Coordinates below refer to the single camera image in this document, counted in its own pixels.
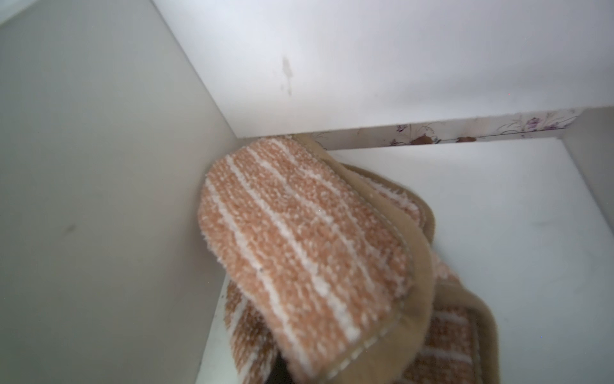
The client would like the white wooden bookshelf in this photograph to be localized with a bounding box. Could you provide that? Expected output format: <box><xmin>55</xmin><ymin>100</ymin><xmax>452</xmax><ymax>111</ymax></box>
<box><xmin>0</xmin><ymin>0</ymin><xmax>614</xmax><ymax>384</ymax></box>

